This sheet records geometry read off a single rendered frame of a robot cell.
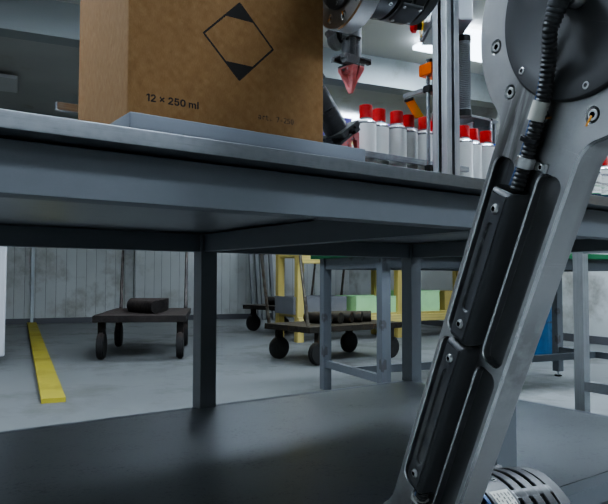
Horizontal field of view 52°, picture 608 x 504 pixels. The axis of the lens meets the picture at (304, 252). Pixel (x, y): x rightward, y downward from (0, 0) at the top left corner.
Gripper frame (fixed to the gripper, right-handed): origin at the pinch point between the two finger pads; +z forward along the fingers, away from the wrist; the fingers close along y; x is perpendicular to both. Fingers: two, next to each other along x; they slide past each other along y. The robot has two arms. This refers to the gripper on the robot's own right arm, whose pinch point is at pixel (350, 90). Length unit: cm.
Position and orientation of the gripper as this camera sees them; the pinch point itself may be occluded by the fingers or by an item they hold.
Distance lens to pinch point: 184.1
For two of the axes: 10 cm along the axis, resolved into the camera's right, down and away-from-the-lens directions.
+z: -0.2, 10.0, -0.2
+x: 5.9, -0.1, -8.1
